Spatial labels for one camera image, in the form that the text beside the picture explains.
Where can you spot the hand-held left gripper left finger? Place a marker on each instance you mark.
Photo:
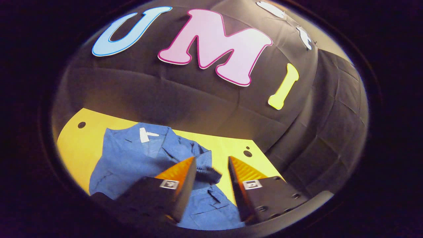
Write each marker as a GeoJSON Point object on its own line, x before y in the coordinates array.
{"type": "Point", "coordinates": [186, 191]}

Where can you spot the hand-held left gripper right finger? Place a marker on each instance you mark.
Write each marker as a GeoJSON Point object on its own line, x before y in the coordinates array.
{"type": "Point", "coordinates": [238, 195]}

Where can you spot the blue shirt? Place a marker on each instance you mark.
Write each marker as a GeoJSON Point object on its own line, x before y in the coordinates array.
{"type": "Point", "coordinates": [132, 158]}

